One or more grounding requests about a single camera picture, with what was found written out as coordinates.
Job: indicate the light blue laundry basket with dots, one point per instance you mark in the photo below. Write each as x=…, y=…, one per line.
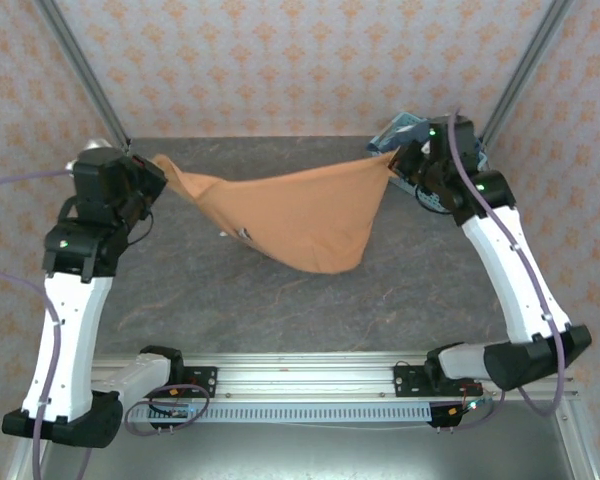
x=382, y=135

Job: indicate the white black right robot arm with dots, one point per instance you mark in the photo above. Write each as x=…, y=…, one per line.
x=510, y=280

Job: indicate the small circuit board blue light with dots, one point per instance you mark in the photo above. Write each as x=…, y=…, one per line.
x=179, y=413

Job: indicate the orange printed t-shirt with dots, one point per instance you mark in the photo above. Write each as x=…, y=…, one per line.
x=290, y=220

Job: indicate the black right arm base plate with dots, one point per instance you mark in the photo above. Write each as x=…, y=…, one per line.
x=410, y=382

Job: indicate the aluminium lower frame beam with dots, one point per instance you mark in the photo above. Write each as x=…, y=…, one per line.
x=17, y=470
x=575, y=450

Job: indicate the grey metal sheet panel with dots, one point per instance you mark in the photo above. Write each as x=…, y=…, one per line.
x=305, y=455

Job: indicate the aluminium frame post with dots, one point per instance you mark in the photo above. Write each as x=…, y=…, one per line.
x=80, y=65
x=529, y=65

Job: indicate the aluminium mounting rail beam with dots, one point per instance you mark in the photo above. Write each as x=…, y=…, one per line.
x=305, y=380

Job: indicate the small circuit board green light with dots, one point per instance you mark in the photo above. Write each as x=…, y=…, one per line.
x=472, y=405

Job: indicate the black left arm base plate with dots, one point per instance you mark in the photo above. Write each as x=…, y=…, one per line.
x=205, y=382

